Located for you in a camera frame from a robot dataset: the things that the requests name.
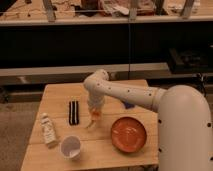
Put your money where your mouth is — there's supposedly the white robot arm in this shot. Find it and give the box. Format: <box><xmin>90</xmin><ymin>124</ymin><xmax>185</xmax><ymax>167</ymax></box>
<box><xmin>83</xmin><ymin>69</ymin><xmax>213</xmax><ymax>171</ymax></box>

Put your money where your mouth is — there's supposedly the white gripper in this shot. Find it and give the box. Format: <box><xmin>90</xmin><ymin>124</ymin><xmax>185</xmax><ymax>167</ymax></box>
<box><xmin>87</xmin><ymin>93</ymin><xmax>105</xmax><ymax>117</ymax></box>

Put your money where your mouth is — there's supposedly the white tube bottle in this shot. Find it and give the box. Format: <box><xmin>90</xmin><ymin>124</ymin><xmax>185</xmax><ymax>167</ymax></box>
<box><xmin>41</xmin><ymin>113</ymin><xmax>57</xmax><ymax>148</ymax></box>

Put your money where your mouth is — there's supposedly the black cable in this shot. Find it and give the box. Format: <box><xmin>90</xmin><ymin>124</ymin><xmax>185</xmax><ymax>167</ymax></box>
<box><xmin>196</xmin><ymin>73</ymin><xmax>209</xmax><ymax>98</ymax></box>

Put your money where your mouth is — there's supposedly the white ceramic cup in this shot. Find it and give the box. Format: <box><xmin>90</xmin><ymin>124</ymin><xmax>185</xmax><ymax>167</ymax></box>
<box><xmin>60</xmin><ymin>136</ymin><xmax>81</xmax><ymax>160</ymax></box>

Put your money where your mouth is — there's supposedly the black equipment on shelf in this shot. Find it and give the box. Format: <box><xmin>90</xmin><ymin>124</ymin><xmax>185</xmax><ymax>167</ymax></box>
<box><xmin>167</xmin><ymin>48</ymin><xmax>213</xmax><ymax>74</ymax></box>

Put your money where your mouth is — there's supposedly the orange ceramic plate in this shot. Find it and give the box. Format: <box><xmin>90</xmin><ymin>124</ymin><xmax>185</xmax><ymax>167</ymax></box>
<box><xmin>111</xmin><ymin>117</ymin><xmax>147</xmax><ymax>153</ymax></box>

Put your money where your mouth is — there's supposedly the blue sponge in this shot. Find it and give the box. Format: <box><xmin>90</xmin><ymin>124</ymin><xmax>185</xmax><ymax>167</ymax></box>
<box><xmin>122</xmin><ymin>101</ymin><xmax>135</xmax><ymax>109</ymax></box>

